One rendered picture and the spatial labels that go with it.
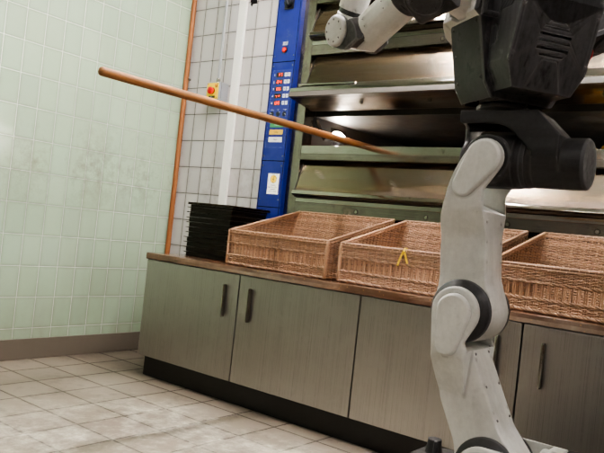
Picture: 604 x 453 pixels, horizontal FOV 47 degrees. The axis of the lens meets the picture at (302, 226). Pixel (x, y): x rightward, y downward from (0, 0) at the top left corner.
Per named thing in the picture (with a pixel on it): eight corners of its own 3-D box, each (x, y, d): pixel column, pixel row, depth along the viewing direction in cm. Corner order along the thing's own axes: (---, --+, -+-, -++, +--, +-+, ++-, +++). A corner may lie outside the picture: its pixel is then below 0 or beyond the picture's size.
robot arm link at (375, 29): (371, 70, 180) (429, 20, 163) (332, 65, 173) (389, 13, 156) (359, 31, 183) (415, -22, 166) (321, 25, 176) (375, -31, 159)
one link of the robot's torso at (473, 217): (508, 345, 164) (543, 152, 163) (478, 350, 150) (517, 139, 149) (448, 330, 174) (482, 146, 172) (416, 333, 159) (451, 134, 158)
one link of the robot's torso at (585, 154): (594, 195, 153) (603, 115, 153) (579, 188, 143) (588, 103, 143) (475, 189, 170) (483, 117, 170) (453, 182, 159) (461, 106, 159)
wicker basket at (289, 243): (293, 266, 339) (299, 210, 339) (391, 281, 303) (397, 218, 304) (222, 263, 302) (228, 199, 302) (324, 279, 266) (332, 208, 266)
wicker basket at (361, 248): (398, 282, 302) (405, 219, 303) (524, 301, 267) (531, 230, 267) (333, 280, 265) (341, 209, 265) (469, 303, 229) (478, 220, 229)
